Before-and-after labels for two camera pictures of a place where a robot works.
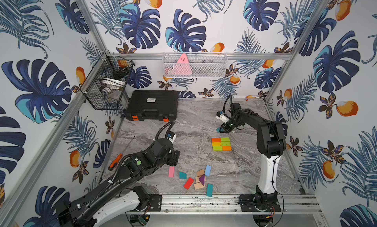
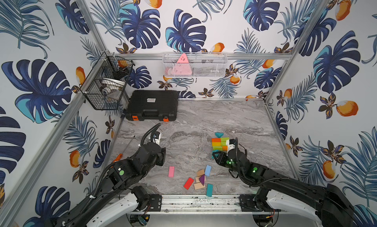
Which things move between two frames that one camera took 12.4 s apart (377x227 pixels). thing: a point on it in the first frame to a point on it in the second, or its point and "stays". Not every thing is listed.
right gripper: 226,129 to 220,157
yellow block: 216,143 stays
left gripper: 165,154 to 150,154
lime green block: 218,148 stays
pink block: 171,171 stays
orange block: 216,140 stays
